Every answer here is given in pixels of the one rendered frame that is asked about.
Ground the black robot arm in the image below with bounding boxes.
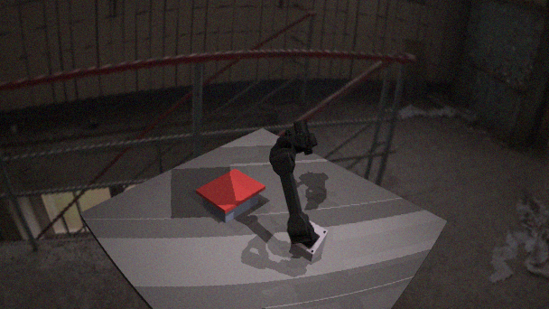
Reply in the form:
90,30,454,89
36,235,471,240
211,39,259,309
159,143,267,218
269,119,320,249

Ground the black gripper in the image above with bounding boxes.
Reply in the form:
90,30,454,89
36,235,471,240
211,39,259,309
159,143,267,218
310,133,317,147

